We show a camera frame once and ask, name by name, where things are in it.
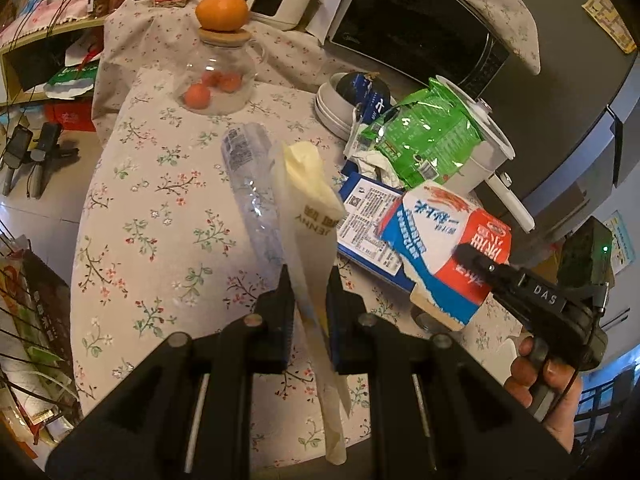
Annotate black microwave oven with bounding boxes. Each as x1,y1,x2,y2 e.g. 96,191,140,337
328,0,510,98

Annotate green snack bag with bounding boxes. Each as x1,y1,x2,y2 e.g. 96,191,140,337
360,78,483,188

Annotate white electric cooking pot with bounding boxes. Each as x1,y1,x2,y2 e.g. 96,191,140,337
436,76,535,233

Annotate wall poster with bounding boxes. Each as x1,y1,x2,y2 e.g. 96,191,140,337
604,210,636,275

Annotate person's right hand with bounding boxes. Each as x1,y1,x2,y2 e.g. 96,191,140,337
503,335,584,455

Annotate cream snack pouch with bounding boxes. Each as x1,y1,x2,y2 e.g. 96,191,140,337
269,141,352,465

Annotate blue white printed box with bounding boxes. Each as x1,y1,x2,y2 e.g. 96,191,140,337
336,172,414,294

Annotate clear plastic bottle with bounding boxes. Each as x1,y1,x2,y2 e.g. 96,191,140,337
221,122,283,285

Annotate blue carton box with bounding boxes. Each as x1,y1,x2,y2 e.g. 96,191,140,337
336,72,392,125

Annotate blue white red rice bag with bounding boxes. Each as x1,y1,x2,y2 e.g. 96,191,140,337
378,182,512,332

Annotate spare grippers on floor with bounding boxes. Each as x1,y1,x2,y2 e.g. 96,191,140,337
1,122,79,198

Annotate wooden shelf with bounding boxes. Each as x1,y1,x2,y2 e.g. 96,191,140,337
1,18,105,108

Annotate stacked white bowls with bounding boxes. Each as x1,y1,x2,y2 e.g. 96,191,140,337
314,72,357,142

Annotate orange on jar lid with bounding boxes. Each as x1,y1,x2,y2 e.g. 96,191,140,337
195,0,250,32

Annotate glass jar with fruit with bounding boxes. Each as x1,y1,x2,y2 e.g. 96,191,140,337
174,28,267,116

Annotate grey refrigerator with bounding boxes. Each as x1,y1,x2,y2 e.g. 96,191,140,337
478,0,639,266

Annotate floral tablecloth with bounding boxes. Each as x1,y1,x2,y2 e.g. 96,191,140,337
70,0,370,478

